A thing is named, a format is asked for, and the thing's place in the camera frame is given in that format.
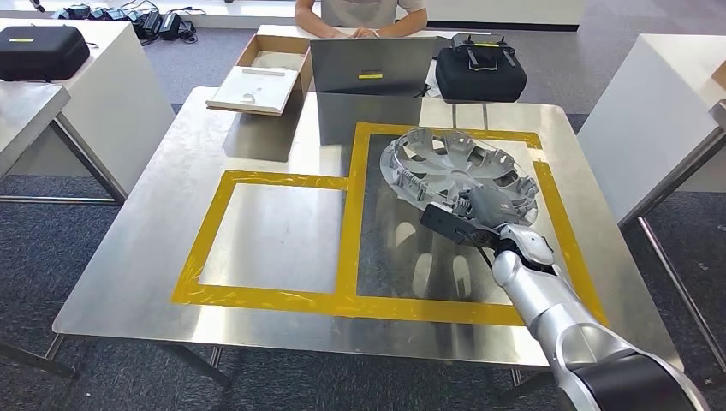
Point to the person's right hand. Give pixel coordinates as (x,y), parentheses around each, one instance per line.
(347,34)

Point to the person's left hand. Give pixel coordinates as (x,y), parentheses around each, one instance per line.
(367,33)

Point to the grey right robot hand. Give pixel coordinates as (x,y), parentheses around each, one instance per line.
(493,207)

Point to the grey plastic wheel hubcap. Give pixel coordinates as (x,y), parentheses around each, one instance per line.
(442,164)

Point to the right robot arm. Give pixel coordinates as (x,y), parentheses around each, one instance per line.
(544,306)

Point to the person's right forearm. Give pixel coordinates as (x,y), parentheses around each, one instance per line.
(311,20)

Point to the person's left forearm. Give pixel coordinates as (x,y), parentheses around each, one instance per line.
(405,22)

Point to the steel workbench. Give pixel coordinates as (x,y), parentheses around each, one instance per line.
(142,255)
(28,113)
(675,176)

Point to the person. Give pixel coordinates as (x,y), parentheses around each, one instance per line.
(357,11)

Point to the grey laptop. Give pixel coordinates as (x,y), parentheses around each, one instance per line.
(374,59)

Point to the open cardboard box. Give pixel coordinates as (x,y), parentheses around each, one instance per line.
(272,48)

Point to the white long counter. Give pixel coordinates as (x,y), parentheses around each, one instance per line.
(244,11)

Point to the white foam insert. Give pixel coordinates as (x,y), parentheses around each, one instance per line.
(255,88)

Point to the grey remote controller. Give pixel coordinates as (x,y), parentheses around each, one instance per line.
(482,42)

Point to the black carrying case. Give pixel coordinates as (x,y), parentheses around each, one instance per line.
(42,54)
(479,82)

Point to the yellow tape rectangle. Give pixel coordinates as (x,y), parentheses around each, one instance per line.
(351,227)

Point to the white cabinet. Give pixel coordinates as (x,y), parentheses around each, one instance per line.
(641,113)
(125,102)

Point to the black charger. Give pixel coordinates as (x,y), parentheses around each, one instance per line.
(152,24)
(171,25)
(78,11)

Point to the yellow tape strip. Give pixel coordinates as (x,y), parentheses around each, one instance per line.
(204,244)

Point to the brown cardboard box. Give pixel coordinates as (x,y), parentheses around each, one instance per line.
(720,74)

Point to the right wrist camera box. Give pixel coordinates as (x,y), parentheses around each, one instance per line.
(448,224)

